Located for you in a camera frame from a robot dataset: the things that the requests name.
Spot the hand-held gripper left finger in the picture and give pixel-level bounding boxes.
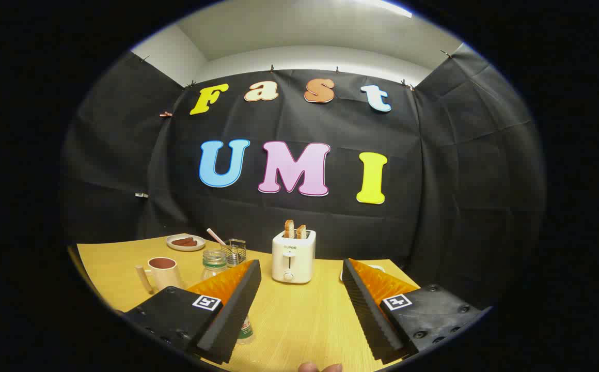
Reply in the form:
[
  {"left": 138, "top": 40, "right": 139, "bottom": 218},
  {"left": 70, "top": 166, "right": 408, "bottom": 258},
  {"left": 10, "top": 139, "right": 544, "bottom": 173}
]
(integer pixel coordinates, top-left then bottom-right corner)
[{"left": 121, "top": 259, "right": 262, "bottom": 365}]

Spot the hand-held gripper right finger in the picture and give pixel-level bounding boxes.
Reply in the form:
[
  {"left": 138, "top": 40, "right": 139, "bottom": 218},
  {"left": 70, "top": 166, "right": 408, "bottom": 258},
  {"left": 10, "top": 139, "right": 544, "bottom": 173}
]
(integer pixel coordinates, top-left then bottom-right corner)
[{"left": 342, "top": 258, "right": 486, "bottom": 365}]

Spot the clear plastic bottle green label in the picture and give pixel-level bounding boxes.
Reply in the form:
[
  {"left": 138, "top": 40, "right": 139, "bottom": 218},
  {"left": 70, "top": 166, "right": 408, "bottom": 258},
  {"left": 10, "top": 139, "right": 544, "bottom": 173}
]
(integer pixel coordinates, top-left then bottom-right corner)
[{"left": 236, "top": 314, "right": 255, "bottom": 345}]

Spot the beige cup with wooden handle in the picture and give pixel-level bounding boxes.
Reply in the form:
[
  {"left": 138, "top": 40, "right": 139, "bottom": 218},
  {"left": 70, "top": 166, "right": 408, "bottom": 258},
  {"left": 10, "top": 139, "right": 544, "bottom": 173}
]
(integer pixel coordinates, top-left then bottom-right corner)
[{"left": 135, "top": 257, "right": 184, "bottom": 294}]

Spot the white divided dish with grains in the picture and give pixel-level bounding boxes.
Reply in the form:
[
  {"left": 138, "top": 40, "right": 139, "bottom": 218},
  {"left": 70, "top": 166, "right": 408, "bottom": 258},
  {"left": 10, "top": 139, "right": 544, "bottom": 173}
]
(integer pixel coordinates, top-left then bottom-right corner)
[{"left": 339, "top": 264, "right": 386, "bottom": 283}]

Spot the clear glass jar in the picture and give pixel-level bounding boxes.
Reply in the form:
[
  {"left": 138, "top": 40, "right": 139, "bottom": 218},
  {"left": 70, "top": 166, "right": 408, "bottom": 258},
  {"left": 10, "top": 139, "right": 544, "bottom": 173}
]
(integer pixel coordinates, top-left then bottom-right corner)
[{"left": 201, "top": 250, "right": 228, "bottom": 281}]

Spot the wooden table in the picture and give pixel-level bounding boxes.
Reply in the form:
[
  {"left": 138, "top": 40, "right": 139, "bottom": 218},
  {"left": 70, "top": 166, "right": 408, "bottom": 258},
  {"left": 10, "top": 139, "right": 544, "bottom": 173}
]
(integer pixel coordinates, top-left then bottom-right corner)
[{"left": 70, "top": 235, "right": 421, "bottom": 372}]

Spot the white round plate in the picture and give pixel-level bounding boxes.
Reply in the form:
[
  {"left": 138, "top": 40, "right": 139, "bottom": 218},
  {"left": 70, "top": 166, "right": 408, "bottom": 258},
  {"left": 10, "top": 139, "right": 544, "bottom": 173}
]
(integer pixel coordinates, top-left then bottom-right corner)
[{"left": 165, "top": 234, "right": 206, "bottom": 252}]

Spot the white toaster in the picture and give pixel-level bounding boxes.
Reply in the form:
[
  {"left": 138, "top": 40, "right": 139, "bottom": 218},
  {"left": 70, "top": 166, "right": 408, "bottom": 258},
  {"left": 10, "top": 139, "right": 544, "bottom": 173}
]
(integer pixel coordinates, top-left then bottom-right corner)
[{"left": 272, "top": 229, "right": 317, "bottom": 284}]

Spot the black backdrop cloth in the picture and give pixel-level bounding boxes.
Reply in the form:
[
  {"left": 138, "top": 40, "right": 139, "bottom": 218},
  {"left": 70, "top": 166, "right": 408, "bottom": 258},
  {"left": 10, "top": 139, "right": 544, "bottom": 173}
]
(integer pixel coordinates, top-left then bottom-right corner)
[{"left": 62, "top": 44, "right": 545, "bottom": 311}]

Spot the metal wire holder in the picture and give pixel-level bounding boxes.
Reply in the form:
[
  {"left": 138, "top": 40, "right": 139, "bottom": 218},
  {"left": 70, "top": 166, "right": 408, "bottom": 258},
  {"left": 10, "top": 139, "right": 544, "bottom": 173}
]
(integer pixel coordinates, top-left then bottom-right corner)
[{"left": 222, "top": 239, "right": 247, "bottom": 267}]

